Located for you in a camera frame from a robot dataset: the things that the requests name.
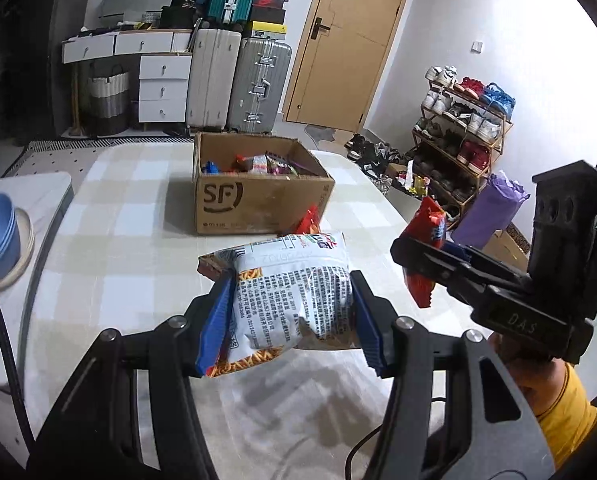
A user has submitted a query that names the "purple plastic bag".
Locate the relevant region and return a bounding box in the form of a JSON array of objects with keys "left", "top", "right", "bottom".
[{"left": 451, "top": 170, "right": 531, "bottom": 251}]

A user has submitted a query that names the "black bag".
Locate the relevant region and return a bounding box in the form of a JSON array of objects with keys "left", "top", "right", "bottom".
[{"left": 159, "top": 0, "right": 202, "bottom": 31}]

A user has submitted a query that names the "person's right forearm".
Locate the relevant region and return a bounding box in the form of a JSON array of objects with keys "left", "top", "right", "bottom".
[{"left": 489, "top": 332, "right": 597, "bottom": 471}]

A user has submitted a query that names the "silver suitcase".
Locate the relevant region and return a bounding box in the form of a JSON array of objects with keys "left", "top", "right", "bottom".
[{"left": 226, "top": 36, "right": 293, "bottom": 135}]

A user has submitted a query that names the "grey door mat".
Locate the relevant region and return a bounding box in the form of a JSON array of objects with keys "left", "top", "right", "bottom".
[{"left": 305, "top": 125, "right": 337, "bottom": 147}]

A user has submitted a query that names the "red orange snack bag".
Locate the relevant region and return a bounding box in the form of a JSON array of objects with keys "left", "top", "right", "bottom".
[{"left": 293, "top": 205, "right": 325, "bottom": 236}]

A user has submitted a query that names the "wooden shoe rack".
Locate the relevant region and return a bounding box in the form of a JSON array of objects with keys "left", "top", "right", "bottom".
[{"left": 409, "top": 77, "right": 514, "bottom": 221}]

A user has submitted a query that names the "beige round plate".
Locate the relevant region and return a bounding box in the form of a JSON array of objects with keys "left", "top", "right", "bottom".
[{"left": 0, "top": 207, "right": 36, "bottom": 292}]

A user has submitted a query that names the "black cable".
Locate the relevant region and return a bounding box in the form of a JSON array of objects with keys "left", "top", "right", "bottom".
[{"left": 0, "top": 260, "right": 36, "bottom": 456}]

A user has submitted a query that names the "grey oval mirror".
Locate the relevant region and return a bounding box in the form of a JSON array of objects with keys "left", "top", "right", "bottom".
[{"left": 97, "top": 0, "right": 176, "bottom": 28}]

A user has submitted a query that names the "beige suitcase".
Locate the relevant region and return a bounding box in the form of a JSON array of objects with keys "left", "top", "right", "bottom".
[{"left": 185, "top": 20, "right": 242, "bottom": 131}]

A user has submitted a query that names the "white desk with drawers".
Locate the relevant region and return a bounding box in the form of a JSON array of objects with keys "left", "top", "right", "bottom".
[{"left": 62, "top": 29, "right": 195, "bottom": 125}]

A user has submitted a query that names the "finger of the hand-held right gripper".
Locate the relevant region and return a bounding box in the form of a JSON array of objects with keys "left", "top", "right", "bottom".
[
  {"left": 445, "top": 241, "right": 482, "bottom": 263},
  {"left": 390, "top": 236, "right": 487, "bottom": 307}
]

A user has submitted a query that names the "striped laundry basket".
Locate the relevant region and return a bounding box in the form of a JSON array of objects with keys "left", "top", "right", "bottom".
[{"left": 87, "top": 62, "right": 130, "bottom": 136}]

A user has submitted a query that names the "yellow black box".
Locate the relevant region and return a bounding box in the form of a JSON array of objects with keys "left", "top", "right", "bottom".
[{"left": 246, "top": 20, "right": 288, "bottom": 41}]

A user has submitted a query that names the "dotted grey rug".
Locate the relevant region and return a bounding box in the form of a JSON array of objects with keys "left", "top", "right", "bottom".
[{"left": 1, "top": 136, "right": 196, "bottom": 181}]

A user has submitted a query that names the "brown cardboard box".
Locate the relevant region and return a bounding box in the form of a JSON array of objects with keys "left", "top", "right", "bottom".
[{"left": 193, "top": 131, "right": 336, "bottom": 236}]

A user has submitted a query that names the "white side table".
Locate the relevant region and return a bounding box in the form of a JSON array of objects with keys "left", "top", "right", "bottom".
[{"left": 0, "top": 171, "right": 75, "bottom": 396}]

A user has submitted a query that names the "pile of snack packets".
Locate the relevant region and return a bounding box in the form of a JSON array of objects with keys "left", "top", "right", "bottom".
[{"left": 201, "top": 152, "right": 313, "bottom": 178}]

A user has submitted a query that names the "shoe rack with shoes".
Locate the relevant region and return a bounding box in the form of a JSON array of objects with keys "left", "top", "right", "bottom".
[{"left": 413, "top": 65, "right": 517, "bottom": 206}]

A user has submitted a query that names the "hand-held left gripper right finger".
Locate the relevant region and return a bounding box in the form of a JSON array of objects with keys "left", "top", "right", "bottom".
[{"left": 347, "top": 270, "right": 558, "bottom": 480}]

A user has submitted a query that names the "red blue snack bag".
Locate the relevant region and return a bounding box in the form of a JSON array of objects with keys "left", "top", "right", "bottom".
[{"left": 401, "top": 195, "right": 450, "bottom": 310}]

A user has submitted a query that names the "printed floor cardboard box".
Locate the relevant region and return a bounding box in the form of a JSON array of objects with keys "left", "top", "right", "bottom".
[{"left": 481, "top": 221, "right": 535, "bottom": 273}]

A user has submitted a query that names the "pile of dark shoes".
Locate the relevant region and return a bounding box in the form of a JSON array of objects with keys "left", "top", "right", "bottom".
[{"left": 345, "top": 132, "right": 429, "bottom": 198}]

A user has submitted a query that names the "black refrigerator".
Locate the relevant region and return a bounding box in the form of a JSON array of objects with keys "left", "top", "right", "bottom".
[{"left": 0, "top": 0, "right": 79, "bottom": 141}]

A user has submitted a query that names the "wooden door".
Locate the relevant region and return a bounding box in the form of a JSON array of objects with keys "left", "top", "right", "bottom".
[{"left": 282, "top": 0, "right": 417, "bottom": 133}]

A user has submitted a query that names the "white printed noodle snack bag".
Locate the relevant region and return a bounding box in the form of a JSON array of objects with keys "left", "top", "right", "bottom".
[{"left": 197, "top": 231, "right": 356, "bottom": 379}]

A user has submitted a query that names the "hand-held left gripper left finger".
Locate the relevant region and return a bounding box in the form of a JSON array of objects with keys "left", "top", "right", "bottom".
[{"left": 26, "top": 270, "right": 237, "bottom": 480}]

